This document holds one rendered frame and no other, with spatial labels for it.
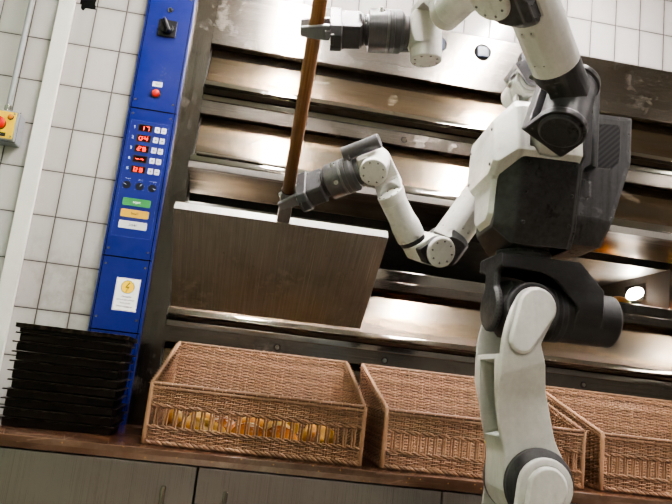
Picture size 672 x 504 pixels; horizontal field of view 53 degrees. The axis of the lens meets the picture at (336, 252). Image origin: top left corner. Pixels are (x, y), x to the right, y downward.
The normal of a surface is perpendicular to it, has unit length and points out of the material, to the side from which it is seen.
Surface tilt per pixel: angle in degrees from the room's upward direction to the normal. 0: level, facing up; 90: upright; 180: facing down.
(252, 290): 142
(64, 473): 90
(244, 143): 70
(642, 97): 90
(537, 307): 90
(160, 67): 90
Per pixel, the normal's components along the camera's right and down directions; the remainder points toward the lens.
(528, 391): 0.23, 0.25
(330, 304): 0.00, 0.67
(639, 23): 0.14, -0.17
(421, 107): 0.18, -0.50
